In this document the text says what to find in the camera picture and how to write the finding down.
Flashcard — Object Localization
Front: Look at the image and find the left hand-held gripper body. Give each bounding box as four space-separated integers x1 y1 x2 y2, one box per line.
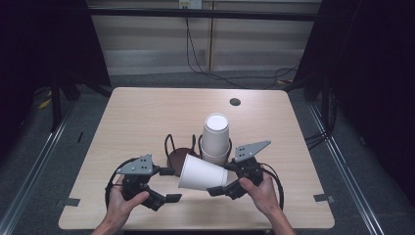
115 154 161 201

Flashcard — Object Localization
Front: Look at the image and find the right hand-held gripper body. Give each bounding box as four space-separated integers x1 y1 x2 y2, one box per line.
232 140 272 188

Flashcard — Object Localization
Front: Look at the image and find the wire cup holder wooden base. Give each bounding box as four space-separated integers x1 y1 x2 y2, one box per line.
163 132 201 178

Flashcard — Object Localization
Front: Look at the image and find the single white paper cup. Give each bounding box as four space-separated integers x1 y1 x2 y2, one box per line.
177 153 229 192

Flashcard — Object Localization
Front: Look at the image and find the stack of white paper cups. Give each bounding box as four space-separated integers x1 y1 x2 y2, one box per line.
200 113 231 166

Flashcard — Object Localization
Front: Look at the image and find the person's right hand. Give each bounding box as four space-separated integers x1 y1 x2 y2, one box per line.
238 172 282 216

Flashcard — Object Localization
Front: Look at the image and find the person's left hand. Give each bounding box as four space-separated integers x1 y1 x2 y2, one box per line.
105 175 151 223

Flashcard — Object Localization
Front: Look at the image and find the black metal stand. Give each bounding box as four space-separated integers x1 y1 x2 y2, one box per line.
50 73 64 133

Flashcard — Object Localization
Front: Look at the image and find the yellow floor object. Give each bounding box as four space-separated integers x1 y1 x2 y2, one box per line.
37 97 53 111

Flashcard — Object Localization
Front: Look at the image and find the dark curtain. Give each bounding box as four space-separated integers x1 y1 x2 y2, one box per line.
0 0 113 99
294 0 415 187

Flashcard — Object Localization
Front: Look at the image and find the black horizontal bar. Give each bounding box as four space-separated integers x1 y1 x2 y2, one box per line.
87 7 325 23

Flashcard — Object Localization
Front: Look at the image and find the left hand-held gripper black cable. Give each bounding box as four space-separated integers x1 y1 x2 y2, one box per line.
104 158 140 210

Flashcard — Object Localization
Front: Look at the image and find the hand-held gripper black cable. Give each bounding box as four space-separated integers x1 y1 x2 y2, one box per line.
104 158 140 210
259 162 285 211

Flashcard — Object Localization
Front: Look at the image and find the right hand-held gripper black cable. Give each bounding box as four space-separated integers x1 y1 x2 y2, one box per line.
259 162 285 211

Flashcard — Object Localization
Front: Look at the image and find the bundle of black floor cables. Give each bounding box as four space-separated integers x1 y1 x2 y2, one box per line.
303 87 337 151

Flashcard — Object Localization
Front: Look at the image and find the black wall cable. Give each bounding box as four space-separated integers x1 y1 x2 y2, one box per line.
185 16 301 90

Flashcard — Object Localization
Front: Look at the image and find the metal floor rail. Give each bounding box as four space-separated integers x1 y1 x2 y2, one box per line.
0 101 77 235
307 103 388 235

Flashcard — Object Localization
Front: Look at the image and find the white wall socket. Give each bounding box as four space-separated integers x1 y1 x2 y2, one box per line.
178 0 204 10

